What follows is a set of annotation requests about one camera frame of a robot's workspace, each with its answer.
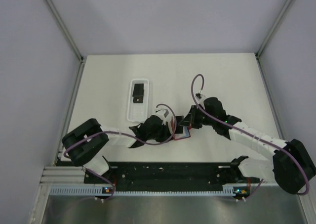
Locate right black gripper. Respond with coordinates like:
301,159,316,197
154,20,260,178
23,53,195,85
179,105,216,129

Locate red leather card holder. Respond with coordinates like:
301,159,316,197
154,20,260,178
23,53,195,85
169,118,191,140

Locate black VIP credit card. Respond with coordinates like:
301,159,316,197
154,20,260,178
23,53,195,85
175,116,184,127

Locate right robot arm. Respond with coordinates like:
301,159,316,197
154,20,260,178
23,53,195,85
179,94,316,195

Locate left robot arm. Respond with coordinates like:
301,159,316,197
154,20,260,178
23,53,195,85
62,110,177,183

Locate black card in tray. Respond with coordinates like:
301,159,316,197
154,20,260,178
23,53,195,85
133,95,144,104
132,83,144,97

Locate white plastic tray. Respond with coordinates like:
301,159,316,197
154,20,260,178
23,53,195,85
127,78,150,123

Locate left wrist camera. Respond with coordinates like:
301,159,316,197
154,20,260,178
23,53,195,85
154,108,172,125

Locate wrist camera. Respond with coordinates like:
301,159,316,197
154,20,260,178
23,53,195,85
195,93,206,104
154,108,172,125

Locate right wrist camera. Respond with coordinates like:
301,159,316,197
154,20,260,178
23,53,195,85
195,93,206,104

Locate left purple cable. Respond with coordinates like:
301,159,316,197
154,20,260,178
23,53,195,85
63,103,176,159

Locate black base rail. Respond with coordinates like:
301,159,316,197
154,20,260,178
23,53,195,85
83,161,237,191

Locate white cable duct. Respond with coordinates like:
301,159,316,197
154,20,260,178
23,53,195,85
49,184,244,197

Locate left aluminium frame post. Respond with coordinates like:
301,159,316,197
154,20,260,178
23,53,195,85
37,0,86,61

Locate aluminium frame post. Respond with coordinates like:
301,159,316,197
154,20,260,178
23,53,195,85
37,0,86,61
255,0,303,59

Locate right aluminium frame post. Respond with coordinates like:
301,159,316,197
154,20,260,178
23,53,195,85
255,0,303,59

